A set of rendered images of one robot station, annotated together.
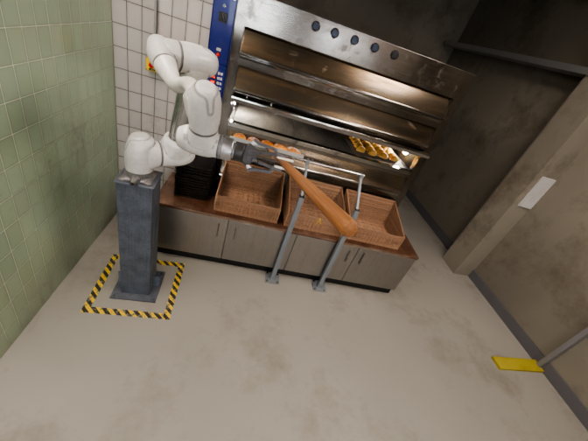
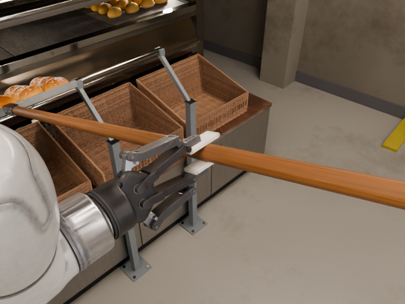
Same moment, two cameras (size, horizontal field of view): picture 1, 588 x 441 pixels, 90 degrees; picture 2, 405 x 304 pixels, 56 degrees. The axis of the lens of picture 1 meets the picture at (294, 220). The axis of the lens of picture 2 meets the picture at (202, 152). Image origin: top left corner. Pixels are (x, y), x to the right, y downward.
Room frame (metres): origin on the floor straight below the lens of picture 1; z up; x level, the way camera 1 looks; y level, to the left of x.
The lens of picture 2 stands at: (0.68, 0.38, 1.96)
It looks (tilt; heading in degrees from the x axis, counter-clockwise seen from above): 38 degrees down; 328
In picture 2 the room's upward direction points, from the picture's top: straight up
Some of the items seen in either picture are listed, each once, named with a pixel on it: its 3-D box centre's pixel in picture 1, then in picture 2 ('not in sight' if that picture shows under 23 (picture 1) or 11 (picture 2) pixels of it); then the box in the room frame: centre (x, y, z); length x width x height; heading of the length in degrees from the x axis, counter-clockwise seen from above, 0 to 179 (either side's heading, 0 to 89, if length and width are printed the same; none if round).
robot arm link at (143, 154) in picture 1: (141, 151); not in sight; (1.48, 0.98, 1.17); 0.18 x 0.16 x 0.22; 138
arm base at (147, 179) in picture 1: (138, 173); not in sight; (1.45, 0.98, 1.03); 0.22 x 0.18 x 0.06; 17
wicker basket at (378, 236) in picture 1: (371, 218); (193, 96); (2.55, -0.70, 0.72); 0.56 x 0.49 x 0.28; 104
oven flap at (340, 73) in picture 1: (352, 77); not in sight; (2.66, -0.05, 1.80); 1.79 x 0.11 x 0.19; 104
